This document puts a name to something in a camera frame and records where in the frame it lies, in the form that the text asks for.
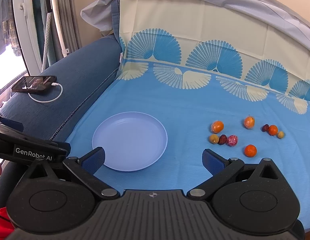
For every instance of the light blue plastic plate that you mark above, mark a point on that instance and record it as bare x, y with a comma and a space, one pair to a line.
132, 141

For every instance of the grey folded curtain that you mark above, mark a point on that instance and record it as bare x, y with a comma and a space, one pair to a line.
66, 26

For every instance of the red fruit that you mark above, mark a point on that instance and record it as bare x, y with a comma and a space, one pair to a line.
232, 140

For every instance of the dark red jujube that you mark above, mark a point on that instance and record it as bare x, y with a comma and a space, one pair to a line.
265, 128
222, 139

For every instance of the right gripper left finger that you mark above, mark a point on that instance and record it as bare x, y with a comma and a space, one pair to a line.
84, 168

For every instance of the bare orange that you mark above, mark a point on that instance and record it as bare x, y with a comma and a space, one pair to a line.
250, 151
272, 130

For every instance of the red clothing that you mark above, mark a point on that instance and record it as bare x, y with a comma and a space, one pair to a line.
6, 227

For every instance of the white window frame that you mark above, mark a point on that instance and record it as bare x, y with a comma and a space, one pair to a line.
27, 35

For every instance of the black white patterned pole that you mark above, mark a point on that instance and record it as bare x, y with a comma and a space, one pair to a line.
46, 34

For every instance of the black smartphone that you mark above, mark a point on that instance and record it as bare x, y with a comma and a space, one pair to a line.
33, 84

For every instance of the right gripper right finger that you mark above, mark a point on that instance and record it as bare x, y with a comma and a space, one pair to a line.
224, 171

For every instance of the yellow round fruit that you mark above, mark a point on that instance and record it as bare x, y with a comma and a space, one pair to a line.
214, 138
280, 134

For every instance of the blue fabric sofa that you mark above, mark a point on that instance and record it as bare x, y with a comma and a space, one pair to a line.
82, 77

